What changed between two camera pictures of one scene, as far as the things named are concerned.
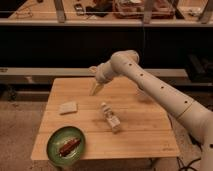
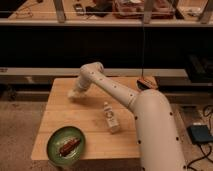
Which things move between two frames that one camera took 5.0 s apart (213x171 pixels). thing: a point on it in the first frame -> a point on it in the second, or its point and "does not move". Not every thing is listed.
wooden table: [118, 119] does not move
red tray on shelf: [134, 9] does not move
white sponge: [68, 108] -> [75, 93]
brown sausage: [69, 146] does not move
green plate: [59, 138] does not move
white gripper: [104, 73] -> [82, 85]
